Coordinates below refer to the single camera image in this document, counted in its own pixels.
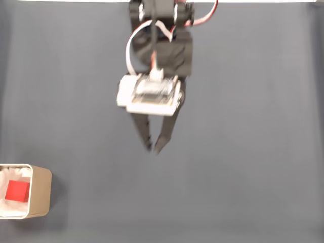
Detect beige box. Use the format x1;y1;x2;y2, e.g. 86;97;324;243
0;164;53;220

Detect white gripper servo wire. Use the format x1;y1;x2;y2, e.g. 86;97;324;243
126;19;176;76

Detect red cube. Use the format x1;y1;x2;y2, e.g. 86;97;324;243
5;180;30;203

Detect white paper padding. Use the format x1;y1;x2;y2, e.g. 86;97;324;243
0;166;32;218

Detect black camera cable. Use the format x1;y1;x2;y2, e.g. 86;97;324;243
151;14;159;55

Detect red white black servo wire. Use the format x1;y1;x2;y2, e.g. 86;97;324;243
184;0;219;27

